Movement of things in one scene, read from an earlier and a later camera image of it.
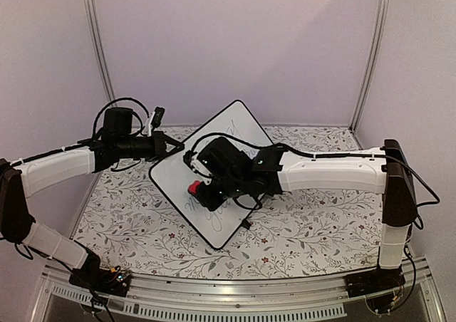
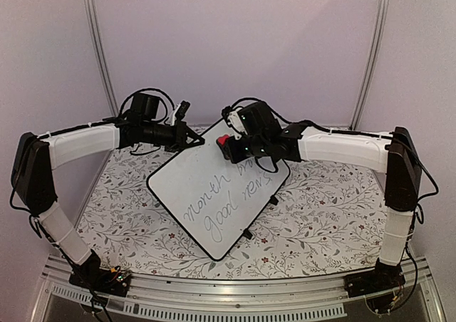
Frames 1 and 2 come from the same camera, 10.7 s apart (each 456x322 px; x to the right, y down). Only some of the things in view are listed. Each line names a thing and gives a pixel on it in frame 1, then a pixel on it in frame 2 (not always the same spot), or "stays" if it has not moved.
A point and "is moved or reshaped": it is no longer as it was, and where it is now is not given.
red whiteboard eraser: x=192 y=188 is moved or reshaped
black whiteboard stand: x=245 y=224 -> x=246 y=232
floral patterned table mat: x=129 y=224 stays
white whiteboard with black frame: x=176 y=177 is moved or reshaped
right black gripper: x=209 y=202 -> x=235 y=157
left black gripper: x=160 y=139 -> x=181 y=138
